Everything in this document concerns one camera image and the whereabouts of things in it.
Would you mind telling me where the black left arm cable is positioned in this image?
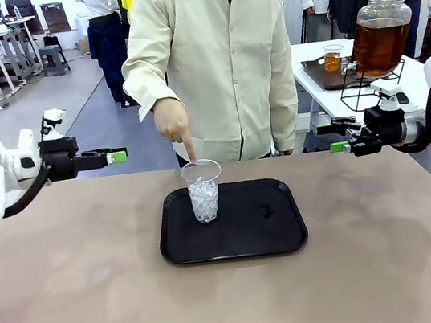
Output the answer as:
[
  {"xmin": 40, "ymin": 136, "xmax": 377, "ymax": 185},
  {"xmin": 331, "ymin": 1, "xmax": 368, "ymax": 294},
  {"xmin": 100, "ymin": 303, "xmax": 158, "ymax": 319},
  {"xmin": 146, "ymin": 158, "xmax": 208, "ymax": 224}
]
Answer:
[{"xmin": 0, "ymin": 163, "xmax": 59, "ymax": 220}]

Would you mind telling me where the glass tea dispenser jar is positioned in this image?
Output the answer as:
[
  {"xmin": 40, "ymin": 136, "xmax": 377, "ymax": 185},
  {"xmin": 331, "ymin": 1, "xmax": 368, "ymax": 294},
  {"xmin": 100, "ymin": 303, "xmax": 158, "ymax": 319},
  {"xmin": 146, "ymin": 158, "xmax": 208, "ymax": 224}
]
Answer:
[{"xmin": 329, "ymin": 0, "xmax": 422, "ymax": 84}]

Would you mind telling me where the white background desk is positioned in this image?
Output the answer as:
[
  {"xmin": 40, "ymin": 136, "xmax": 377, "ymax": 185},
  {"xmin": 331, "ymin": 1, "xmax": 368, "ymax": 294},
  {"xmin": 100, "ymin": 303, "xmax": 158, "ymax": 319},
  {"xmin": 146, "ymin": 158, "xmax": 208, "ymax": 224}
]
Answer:
[{"xmin": 0, "ymin": 14, "xmax": 47, "ymax": 98}]

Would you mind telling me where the cream sleeved left forearm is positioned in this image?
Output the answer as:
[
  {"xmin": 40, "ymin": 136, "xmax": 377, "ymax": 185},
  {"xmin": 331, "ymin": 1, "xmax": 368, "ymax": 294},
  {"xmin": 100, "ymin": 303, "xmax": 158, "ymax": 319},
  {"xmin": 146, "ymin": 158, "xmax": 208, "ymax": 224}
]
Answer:
[{"xmin": 262, "ymin": 72, "xmax": 307, "ymax": 154}]

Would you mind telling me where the dark brown serving tray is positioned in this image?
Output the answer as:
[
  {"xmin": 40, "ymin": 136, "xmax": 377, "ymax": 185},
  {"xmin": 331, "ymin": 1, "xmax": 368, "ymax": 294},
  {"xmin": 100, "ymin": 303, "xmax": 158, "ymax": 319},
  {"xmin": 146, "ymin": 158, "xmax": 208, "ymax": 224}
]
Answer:
[{"xmin": 299, "ymin": 49, "xmax": 376, "ymax": 97}]

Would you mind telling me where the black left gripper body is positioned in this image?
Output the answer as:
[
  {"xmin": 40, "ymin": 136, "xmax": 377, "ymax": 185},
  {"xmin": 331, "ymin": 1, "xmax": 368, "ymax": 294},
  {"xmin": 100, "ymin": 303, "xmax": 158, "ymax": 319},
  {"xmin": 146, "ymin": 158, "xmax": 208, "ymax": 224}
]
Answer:
[{"xmin": 36, "ymin": 134, "xmax": 84, "ymax": 185}]

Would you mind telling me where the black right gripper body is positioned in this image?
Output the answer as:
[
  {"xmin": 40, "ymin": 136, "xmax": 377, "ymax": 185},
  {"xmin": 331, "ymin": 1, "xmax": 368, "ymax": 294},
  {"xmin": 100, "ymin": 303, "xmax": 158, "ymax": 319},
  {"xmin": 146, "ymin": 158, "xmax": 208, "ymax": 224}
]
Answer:
[{"xmin": 360, "ymin": 100, "xmax": 411, "ymax": 149}]

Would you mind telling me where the black wire dispenser stand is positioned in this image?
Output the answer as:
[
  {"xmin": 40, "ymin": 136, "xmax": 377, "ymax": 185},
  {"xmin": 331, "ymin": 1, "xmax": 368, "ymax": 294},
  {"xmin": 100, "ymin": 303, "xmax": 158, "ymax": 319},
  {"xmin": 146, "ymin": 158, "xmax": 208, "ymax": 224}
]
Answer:
[{"xmin": 335, "ymin": 57, "xmax": 413, "ymax": 116}]

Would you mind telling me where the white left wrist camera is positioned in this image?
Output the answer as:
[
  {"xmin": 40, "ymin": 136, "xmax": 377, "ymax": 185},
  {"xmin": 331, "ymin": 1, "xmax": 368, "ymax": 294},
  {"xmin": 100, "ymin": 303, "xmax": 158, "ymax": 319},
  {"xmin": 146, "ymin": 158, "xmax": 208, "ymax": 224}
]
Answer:
[{"xmin": 38, "ymin": 107, "xmax": 71, "ymax": 143}]

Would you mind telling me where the grey plastic stool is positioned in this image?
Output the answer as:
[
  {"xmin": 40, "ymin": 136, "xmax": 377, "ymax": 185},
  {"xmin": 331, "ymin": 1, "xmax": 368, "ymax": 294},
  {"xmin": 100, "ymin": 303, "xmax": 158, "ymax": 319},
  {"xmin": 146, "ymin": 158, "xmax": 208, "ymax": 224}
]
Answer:
[{"xmin": 37, "ymin": 43, "xmax": 74, "ymax": 80}]

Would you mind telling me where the short clear plastic cup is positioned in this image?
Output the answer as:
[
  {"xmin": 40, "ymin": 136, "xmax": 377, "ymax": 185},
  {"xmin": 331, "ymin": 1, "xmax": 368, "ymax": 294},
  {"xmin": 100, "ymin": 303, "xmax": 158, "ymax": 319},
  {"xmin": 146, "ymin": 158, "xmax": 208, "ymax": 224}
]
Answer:
[{"xmin": 322, "ymin": 43, "xmax": 349, "ymax": 74}]

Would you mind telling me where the person's right hand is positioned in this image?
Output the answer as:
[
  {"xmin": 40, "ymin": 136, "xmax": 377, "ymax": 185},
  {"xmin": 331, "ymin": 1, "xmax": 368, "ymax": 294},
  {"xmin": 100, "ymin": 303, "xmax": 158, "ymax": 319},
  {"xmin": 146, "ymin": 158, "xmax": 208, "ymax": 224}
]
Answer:
[{"xmin": 149, "ymin": 93, "xmax": 199, "ymax": 169}]

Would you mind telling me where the cream sleeved right forearm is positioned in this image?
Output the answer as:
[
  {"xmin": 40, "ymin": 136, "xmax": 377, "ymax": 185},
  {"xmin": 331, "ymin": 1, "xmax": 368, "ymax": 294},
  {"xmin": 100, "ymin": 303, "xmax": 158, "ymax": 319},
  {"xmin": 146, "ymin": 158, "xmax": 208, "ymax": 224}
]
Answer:
[{"xmin": 118, "ymin": 47, "xmax": 188, "ymax": 125}]

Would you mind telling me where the black plastic serving tray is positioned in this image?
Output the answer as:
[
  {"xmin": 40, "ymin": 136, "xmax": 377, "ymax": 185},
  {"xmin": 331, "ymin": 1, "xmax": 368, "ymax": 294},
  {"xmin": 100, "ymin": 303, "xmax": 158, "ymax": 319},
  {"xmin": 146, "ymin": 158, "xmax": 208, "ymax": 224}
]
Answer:
[{"xmin": 150, "ymin": 170, "xmax": 311, "ymax": 272}]

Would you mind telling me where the white side table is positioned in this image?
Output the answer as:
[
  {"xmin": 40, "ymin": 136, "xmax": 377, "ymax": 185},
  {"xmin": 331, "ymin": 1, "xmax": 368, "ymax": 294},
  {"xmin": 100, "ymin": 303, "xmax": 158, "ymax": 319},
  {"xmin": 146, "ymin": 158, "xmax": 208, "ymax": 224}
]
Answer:
[{"xmin": 287, "ymin": 25, "xmax": 431, "ymax": 154}]

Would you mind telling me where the person in cream shirt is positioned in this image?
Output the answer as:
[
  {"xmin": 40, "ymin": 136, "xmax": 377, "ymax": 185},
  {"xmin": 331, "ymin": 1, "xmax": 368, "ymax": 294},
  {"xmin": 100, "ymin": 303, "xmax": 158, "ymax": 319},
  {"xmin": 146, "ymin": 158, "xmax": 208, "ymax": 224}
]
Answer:
[{"xmin": 109, "ymin": 0, "xmax": 307, "ymax": 178}]

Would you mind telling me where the person in white shirt dark trousers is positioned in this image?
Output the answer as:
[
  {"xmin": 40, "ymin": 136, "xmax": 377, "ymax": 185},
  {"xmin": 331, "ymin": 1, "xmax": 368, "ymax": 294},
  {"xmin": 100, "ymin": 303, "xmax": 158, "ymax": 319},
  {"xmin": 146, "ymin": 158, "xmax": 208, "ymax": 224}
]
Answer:
[{"xmin": 73, "ymin": 0, "xmax": 141, "ymax": 112}]

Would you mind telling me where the tall clear iced cup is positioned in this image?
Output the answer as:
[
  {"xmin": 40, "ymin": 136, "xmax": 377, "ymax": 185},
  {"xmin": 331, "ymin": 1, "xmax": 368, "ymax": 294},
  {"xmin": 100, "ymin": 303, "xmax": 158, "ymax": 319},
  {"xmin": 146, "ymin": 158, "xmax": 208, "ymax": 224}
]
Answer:
[{"xmin": 179, "ymin": 155, "xmax": 230, "ymax": 227}]

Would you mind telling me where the dark brown board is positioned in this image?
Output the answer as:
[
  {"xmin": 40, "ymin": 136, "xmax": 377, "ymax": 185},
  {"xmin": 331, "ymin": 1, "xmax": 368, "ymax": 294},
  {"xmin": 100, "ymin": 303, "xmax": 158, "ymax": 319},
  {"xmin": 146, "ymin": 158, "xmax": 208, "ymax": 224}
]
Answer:
[{"xmin": 39, "ymin": 0, "xmax": 73, "ymax": 36}]

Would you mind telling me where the black bag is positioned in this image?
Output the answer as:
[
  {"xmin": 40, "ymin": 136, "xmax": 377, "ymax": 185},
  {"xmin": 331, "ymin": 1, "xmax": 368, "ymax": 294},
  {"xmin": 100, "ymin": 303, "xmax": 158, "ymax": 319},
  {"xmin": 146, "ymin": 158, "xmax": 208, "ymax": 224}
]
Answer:
[{"xmin": 42, "ymin": 30, "xmax": 62, "ymax": 50}]

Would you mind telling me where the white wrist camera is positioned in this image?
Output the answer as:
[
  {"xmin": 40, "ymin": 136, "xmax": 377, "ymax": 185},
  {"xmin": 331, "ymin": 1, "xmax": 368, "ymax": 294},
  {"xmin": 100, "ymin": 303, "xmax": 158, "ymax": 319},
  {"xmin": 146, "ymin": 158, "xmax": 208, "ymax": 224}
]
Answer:
[
  {"xmin": 38, "ymin": 107, "xmax": 71, "ymax": 143},
  {"xmin": 370, "ymin": 75, "xmax": 412, "ymax": 113}
]

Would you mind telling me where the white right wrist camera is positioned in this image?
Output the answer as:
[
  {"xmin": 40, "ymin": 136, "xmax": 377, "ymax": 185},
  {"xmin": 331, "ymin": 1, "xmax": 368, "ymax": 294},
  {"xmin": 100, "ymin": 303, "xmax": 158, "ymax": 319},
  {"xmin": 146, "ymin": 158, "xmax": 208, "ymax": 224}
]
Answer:
[{"xmin": 370, "ymin": 75, "xmax": 412, "ymax": 113}]

